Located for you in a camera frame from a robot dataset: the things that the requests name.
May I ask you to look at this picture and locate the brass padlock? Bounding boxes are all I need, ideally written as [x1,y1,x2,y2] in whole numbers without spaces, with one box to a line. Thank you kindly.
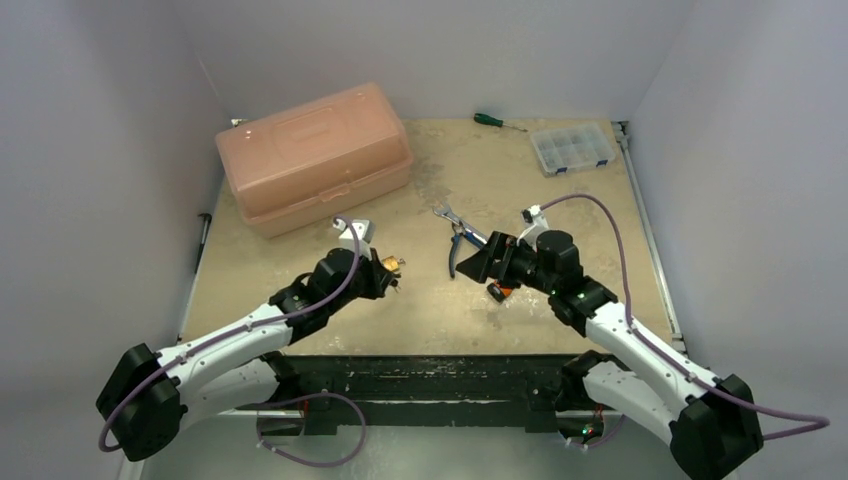
[381,256,406,274]

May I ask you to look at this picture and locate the orange black padlock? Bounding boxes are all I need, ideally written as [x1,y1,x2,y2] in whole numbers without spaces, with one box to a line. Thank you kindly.
[486,282,515,304]

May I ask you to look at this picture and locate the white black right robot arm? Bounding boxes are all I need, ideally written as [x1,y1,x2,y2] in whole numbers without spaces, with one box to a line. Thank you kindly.
[456,230,764,479]

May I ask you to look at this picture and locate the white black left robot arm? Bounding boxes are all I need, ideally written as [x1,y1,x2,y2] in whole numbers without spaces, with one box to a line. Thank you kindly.
[95,248,400,461]

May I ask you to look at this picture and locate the silver open-end wrench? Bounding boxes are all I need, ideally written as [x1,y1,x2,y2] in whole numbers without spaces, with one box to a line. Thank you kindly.
[433,202,488,244]

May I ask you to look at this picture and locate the clear plastic organizer box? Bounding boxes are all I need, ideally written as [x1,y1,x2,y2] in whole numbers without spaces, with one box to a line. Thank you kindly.
[530,122,617,177]

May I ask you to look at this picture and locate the pink translucent plastic toolbox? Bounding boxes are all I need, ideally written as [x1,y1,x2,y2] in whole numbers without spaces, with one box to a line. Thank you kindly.
[215,83,414,238]

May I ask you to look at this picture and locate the blue handled pliers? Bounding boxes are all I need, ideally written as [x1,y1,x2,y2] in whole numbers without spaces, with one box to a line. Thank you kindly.
[448,221,488,279]

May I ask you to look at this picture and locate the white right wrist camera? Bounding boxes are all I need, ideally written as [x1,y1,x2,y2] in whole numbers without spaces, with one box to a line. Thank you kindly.
[518,205,550,249]

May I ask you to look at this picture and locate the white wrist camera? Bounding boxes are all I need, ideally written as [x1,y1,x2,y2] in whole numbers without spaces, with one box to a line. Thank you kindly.
[518,205,550,249]
[334,218,376,258]

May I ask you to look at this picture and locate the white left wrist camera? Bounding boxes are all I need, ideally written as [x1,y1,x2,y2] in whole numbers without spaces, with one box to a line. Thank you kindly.
[334,218,376,258]

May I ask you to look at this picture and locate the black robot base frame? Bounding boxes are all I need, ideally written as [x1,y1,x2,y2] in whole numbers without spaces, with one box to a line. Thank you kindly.
[260,351,617,442]

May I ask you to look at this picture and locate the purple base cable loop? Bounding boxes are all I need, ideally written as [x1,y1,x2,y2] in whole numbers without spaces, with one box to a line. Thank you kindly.
[255,389,368,468]

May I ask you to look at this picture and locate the green handled screwdriver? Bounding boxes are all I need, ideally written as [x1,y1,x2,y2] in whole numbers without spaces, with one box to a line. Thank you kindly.
[472,112,528,133]

